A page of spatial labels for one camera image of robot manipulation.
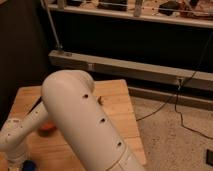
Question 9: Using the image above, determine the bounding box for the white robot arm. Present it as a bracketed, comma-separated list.
[0, 70, 145, 171]

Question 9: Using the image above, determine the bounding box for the orange toy carrot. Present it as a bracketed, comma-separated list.
[39, 122, 55, 133]

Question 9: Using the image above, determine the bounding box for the thin metal pole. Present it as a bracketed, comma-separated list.
[42, 0, 64, 53]

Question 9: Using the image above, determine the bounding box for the black box on floor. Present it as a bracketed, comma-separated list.
[206, 149, 213, 166]

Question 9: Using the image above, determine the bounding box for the grey metal beam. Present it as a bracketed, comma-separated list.
[49, 50, 213, 91]

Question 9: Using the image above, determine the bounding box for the black device on shelf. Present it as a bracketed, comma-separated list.
[158, 1, 180, 16]

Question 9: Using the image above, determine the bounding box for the upper metal shelf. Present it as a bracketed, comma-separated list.
[47, 3, 213, 29]

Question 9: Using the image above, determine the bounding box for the black power cable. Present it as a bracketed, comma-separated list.
[135, 31, 213, 141]

